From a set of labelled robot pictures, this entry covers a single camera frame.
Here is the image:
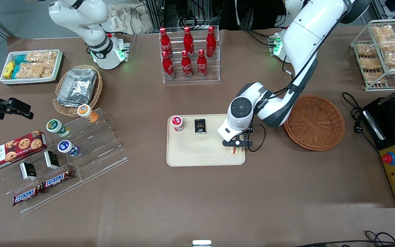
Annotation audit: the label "sandwich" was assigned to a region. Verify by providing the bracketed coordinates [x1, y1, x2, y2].
[230, 136, 246, 155]

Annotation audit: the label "beige plastic tray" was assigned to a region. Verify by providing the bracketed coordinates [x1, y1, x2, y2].
[166, 114, 246, 167]

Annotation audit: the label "brown round wicker basket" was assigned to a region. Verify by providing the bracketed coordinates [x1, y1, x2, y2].
[283, 95, 345, 152]

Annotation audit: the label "light wicker basket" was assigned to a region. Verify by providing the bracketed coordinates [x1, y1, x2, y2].
[53, 64, 103, 118]

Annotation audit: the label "small black box gold print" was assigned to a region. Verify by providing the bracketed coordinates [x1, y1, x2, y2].
[194, 119, 207, 135]

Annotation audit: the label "green lid gum bottle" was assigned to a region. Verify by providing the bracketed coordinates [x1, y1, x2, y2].
[46, 119, 70, 137]

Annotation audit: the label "yellow snack packet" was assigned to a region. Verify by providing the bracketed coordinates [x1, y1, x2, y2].
[3, 61, 15, 79]

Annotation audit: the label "clear rice cracker bag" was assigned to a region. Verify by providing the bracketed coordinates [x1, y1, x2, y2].
[17, 62, 56, 79]
[26, 51, 58, 64]

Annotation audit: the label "red tartan Walkers cookie box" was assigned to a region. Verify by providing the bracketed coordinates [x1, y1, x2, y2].
[0, 130, 48, 173]

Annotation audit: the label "small red bottle white lid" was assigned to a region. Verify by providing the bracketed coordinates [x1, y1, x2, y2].
[171, 116, 184, 132]

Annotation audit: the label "white rectangular snack bin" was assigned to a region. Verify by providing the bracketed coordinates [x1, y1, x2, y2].
[0, 49, 63, 85]

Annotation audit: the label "blue lid gum bottle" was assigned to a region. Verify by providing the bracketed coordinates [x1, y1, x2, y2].
[58, 140, 80, 156]

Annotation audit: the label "small black white carton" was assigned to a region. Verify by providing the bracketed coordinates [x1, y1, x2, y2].
[44, 151, 61, 169]
[19, 162, 37, 181]

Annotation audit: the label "silver foil pack stack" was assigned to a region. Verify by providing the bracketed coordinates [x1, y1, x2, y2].
[57, 69, 97, 107]

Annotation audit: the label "orange lid gum bottle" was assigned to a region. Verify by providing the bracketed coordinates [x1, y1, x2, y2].
[77, 104, 98, 123]

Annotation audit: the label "clear acrylic bottle rack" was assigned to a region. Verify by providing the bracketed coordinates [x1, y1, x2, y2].
[159, 25, 220, 84]

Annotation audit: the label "red cola bottle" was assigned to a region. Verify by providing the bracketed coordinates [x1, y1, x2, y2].
[159, 27, 172, 57]
[183, 26, 195, 55]
[181, 50, 193, 79]
[197, 49, 208, 78]
[162, 51, 176, 80]
[206, 26, 217, 57]

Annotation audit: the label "Snickers chocolate bar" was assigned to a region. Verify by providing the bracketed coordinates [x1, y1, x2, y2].
[12, 185, 44, 207]
[41, 170, 75, 190]

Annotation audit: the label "clear acrylic stepped display stand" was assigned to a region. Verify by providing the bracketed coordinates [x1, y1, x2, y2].
[5, 108, 129, 214]

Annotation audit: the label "black countertop appliance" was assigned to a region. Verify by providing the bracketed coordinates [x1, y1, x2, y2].
[362, 97, 395, 209]

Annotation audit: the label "beige crumpled cloth bag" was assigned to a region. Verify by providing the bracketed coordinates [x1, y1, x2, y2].
[106, 3, 154, 35]

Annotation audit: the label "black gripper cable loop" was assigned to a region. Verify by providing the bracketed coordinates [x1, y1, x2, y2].
[247, 123, 267, 152]

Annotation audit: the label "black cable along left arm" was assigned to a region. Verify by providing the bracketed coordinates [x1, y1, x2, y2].
[276, 34, 325, 101]

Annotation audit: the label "black power cable with plug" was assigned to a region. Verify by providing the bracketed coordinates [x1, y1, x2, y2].
[342, 92, 380, 152]

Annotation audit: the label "black floor cables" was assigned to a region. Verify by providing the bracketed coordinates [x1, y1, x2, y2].
[294, 231, 395, 247]

